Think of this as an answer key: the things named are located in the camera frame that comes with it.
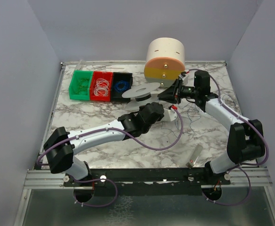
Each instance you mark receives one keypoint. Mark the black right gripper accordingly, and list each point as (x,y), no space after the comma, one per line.
(177,91)

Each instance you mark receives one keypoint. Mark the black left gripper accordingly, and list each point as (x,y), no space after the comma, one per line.
(158,109)

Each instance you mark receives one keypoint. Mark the white perforated cable spool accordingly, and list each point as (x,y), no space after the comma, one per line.
(141,95)

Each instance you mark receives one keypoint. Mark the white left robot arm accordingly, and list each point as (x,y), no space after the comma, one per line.
(62,146)

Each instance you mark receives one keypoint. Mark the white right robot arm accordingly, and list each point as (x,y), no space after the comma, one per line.
(245,139)

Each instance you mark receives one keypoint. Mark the round three-drawer cabinet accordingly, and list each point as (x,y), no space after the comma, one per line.
(165,61)

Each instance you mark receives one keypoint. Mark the black plastic bin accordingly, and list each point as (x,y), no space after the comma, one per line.
(121,82)

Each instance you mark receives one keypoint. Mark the red plastic bin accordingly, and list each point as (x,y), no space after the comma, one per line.
(100,86)

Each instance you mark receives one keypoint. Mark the grey tool with red label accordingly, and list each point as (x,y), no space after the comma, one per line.
(194,156)

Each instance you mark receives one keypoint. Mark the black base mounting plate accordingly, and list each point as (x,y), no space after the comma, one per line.
(148,182)

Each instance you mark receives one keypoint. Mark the green plastic bin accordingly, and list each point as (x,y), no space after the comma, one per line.
(79,88)

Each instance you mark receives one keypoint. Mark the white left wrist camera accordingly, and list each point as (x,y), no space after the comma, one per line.
(169,114)

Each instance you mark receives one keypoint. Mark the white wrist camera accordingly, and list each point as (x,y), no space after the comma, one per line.
(184,76)
(169,114)

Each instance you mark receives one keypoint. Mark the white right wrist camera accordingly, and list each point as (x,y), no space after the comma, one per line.
(184,76)

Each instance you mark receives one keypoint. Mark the aluminium frame rail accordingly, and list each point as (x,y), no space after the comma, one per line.
(37,172)

